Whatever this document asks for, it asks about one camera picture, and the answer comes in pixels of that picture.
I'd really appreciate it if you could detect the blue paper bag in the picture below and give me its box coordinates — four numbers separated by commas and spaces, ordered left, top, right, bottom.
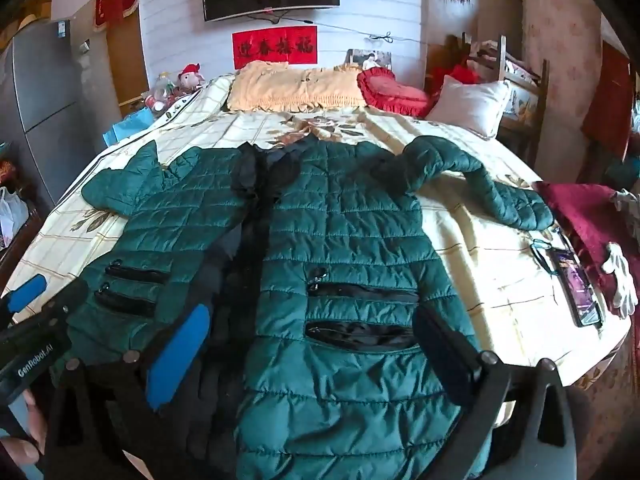
103, 107, 155, 146

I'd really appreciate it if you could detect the pink pig plush toy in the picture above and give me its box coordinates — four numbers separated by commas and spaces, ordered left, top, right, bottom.
177, 63, 205, 94

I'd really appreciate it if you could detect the smartphone with teal lanyard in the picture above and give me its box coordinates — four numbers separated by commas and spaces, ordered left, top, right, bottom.
529, 240, 602, 328

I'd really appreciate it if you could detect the floral cream bed quilt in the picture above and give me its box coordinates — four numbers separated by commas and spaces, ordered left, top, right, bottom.
6, 76, 630, 390

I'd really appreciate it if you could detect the framed photo behind pillows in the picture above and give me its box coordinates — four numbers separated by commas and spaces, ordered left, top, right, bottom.
345, 49, 393, 70

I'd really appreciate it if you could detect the dark green quilted puffer jacket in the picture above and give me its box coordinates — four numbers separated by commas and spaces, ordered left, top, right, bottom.
67, 136, 553, 479

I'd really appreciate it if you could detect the dark red velvet cloth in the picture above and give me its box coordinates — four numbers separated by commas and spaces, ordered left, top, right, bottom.
533, 181, 639, 318

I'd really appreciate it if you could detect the red Chinese new year banner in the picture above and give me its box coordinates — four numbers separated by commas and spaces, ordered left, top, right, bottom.
232, 25, 318, 70

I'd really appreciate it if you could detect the grey refrigerator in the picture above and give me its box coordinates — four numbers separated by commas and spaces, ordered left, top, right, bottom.
1, 20, 100, 217

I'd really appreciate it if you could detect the wooden chair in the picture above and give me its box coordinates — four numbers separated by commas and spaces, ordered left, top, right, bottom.
462, 32, 551, 168

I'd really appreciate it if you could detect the white glove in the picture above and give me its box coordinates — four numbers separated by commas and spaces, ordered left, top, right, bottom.
601, 242, 639, 318

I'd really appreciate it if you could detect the peach ruffled pillow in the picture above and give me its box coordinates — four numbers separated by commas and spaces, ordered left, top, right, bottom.
227, 61, 367, 113

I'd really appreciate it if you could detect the white satin pillow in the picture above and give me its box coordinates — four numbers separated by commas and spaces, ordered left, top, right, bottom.
426, 76, 511, 140

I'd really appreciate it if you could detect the white plastic bag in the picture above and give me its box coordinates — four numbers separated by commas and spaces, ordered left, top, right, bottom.
0, 186, 29, 248

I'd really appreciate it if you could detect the red heart-shaped cushion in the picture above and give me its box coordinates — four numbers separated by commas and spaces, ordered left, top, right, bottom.
357, 67, 435, 118

